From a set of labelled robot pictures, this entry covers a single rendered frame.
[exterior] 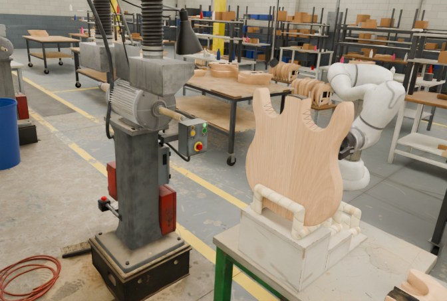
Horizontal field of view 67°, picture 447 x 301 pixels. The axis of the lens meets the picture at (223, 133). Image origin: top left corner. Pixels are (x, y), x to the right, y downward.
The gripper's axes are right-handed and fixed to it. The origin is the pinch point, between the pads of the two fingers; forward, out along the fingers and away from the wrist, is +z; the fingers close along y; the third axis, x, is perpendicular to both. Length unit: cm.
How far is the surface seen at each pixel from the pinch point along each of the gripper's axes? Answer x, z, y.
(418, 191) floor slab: -131, -298, 47
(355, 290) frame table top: -38.7, 3.2, -23.4
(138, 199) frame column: -66, 8, 113
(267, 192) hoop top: -10.8, 17.8, 4.2
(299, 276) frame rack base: -31.9, 19.2, -12.6
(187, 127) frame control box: -20, -17, 96
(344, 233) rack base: -29.3, -9.0, -11.2
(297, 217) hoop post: -13.7, 18.2, -8.3
